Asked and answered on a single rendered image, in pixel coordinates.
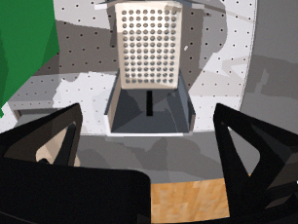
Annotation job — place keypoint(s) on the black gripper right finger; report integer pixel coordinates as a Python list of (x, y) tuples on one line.
[(278, 164)]

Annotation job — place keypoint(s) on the green open bin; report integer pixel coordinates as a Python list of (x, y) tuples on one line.
[(28, 39)]

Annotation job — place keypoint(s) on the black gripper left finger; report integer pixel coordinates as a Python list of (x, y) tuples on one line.
[(23, 142)]

